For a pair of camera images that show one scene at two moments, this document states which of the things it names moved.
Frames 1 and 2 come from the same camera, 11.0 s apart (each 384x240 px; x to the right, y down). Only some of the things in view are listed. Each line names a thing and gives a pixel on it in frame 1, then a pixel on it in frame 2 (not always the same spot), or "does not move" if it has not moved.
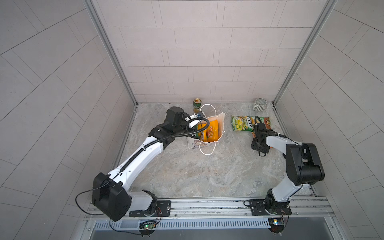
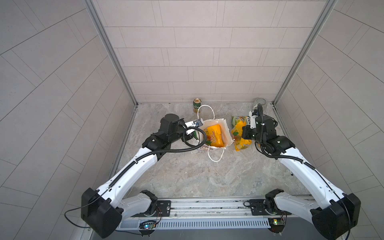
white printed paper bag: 194,142 -> 227,139
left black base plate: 163,209 does not move
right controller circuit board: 277,225 does not move
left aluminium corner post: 111,49 does not move
